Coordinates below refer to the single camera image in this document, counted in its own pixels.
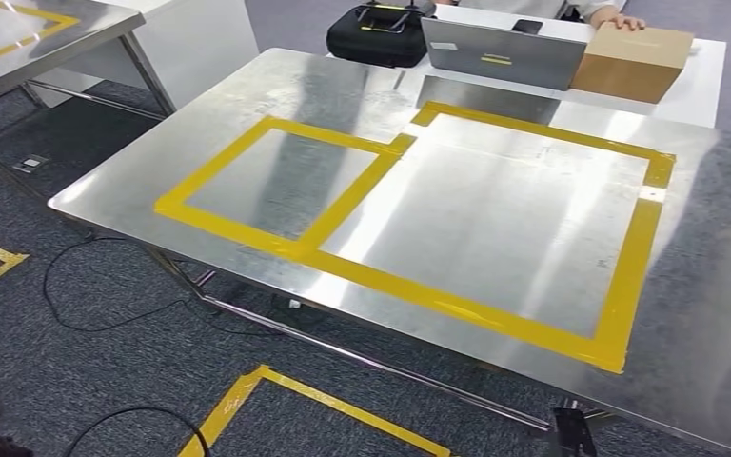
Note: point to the grey laptop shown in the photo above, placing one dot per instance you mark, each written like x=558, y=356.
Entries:
x=498, y=63

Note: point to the stainless steel table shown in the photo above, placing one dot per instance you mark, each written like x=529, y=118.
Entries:
x=100, y=25

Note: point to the person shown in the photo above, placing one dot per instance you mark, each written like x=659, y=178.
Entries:
x=529, y=5

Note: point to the person's left hand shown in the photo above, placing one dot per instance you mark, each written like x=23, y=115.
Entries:
x=614, y=17

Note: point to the metal floor outlet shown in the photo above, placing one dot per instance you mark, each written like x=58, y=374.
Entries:
x=30, y=164

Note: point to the stainless steel workbench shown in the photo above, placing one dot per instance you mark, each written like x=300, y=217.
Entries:
x=466, y=221

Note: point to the black carrying case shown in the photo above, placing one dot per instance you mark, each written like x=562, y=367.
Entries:
x=372, y=44

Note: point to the brown cardboard box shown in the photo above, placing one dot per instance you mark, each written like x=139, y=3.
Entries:
x=630, y=63

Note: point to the black right robot foot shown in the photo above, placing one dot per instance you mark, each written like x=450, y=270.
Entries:
x=570, y=432

